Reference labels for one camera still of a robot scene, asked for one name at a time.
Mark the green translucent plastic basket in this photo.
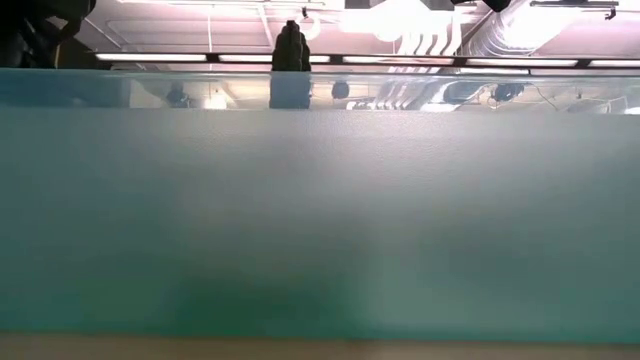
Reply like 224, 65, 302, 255
0, 67, 640, 346

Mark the green cactus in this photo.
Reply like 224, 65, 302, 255
271, 19, 312, 72

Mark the long ceiling light fixture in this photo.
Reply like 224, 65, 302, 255
94, 51, 640, 70

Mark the black ceiling track fixture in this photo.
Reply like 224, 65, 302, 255
529, 0, 621, 21

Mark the silver ventilation duct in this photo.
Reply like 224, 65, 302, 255
459, 7, 551, 57

